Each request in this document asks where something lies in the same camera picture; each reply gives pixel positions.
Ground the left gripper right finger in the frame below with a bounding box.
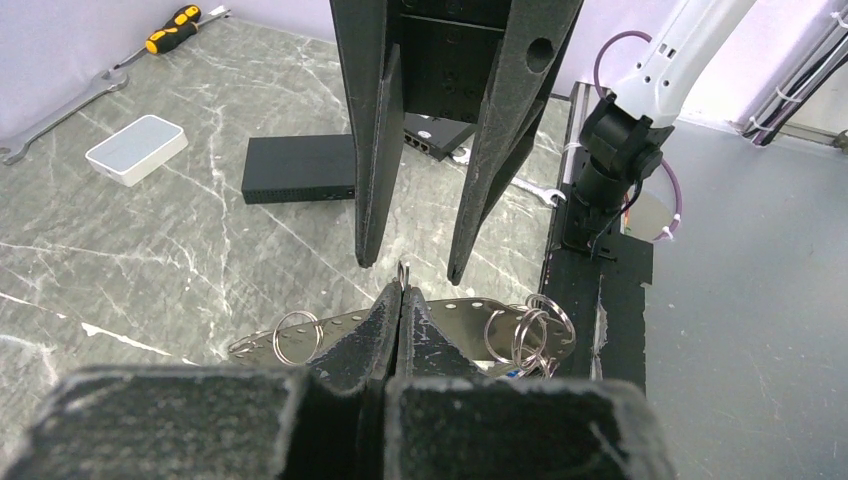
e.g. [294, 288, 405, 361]
[384, 286, 678, 480]

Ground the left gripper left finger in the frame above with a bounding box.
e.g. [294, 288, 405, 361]
[6, 284, 403, 479]

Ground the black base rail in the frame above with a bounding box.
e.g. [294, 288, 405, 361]
[539, 82, 654, 389]

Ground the silver open-end wrench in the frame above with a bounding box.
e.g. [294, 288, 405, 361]
[1, 70, 129, 165]

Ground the black rectangular device box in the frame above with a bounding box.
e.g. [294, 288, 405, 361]
[241, 134, 356, 205]

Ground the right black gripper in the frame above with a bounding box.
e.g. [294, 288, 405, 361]
[330, 0, 583, 286]

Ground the small silver wrench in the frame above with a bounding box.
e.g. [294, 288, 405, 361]
[448, 147, 566, 208]

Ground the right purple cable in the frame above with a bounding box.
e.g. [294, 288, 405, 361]
[592, 29, 685, 244]

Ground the grey plastic box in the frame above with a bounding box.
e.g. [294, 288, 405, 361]
[85, 114, 188, 187]

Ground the cable bundle at wall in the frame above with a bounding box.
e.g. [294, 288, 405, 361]
[731, 0, 848, 148]

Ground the small split keyring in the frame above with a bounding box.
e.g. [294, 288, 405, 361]
[396, 260, 410, 291]

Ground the yellow black screwdriver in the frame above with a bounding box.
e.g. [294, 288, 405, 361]
[113, 4, 231, 70]

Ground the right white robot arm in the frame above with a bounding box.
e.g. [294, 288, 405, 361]
[331, 1, 751, 284]

